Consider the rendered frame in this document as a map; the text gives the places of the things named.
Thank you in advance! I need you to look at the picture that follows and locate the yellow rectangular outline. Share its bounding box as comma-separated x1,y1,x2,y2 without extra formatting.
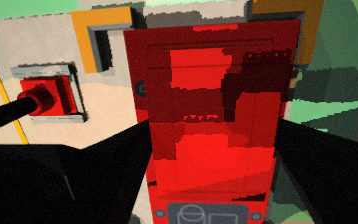
0,79,29,144

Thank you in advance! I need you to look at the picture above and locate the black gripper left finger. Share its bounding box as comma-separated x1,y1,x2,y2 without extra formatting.
0,119,152,224

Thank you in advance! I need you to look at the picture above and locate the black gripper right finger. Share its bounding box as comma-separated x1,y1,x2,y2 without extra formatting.
275,118,358,224

